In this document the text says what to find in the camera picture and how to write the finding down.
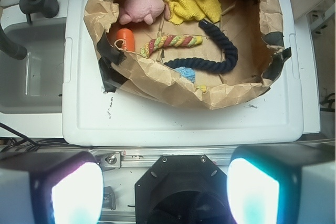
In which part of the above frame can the brown paper bag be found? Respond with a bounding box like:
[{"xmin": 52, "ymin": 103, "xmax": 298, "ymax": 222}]
[{"xmin": 83, "ymin": 0, "xmax": 291, "ymax": 110}]

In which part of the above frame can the light blue fuzzy toy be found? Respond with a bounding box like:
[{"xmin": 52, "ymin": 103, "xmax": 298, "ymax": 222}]
[{"xmin": 174, "ymin": 67, "xmax": 196, "ymax": 83}]

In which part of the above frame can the multicolour twisted rope toy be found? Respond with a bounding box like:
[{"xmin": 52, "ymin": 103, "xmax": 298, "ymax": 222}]
[{"xmin": 140, "ymin": 35, "xmax": 203, "ymax": 58}]

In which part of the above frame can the small yellow toy piece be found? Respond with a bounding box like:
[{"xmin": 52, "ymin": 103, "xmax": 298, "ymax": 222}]
[{"xmin": 197, "ymin": 85, "xmax": 207, "ymax": 93}]

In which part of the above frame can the pink plush pig toy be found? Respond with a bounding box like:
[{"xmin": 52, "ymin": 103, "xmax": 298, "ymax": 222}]
[{"xmin": 119, "ymin": 0, "xmax": 165, "ymax": 25}]

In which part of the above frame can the dark blue twisted rope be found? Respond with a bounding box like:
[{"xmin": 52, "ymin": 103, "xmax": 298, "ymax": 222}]
[{"xmin": 164, "ymin": 19, "xmax": 239, "ymax": 74}]

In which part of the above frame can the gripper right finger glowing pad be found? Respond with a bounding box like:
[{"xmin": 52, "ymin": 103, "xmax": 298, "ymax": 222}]
[{"xmin": 226, "ymin": 144, "xmax": 335, "ymax": 223}]

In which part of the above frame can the yellow knitted cloth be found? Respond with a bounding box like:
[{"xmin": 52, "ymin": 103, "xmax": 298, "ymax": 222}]
[{"xmin": 163, "ymin": 0, "xmax": 222, "ymax": 25}]

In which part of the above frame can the white plastic bin lid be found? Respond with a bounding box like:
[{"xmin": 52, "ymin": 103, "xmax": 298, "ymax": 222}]
[{"xmin": 62, "ymin": 0, "xmax": 304, "ymax": 147}]

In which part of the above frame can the black cable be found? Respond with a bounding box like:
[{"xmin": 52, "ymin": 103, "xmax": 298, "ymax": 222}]
[{"xmin": 0, "ymin": 122, "xmax": 91, "ymax": 154}]

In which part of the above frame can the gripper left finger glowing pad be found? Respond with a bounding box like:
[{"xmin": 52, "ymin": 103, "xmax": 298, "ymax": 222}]
[{"xmin": 1, "ymin": 151, "xmax": 103, "ymax": 223}]

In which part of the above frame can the black faucet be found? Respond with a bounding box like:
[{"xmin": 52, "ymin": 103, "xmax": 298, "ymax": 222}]
[{"xmin": 1, "ymin": 0, "xmax": 59, "ymax": 60}]

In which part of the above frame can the orange plastic carrot toy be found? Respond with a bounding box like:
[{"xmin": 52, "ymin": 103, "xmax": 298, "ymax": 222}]
[{"xmin": 115, "ymin": 28, "xmax": 135, "ymax": 51}]

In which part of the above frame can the grey sink basin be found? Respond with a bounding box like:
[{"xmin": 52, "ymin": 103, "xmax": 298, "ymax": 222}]
[{"xmin": 1, "ymin": 18, "xmax": 66, "ymax": 114}]

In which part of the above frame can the black octagonal mount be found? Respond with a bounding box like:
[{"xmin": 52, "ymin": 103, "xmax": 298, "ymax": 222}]
[{"xmin": 134, "ymin": 155, "xmax": 235, "ymax": 223}]

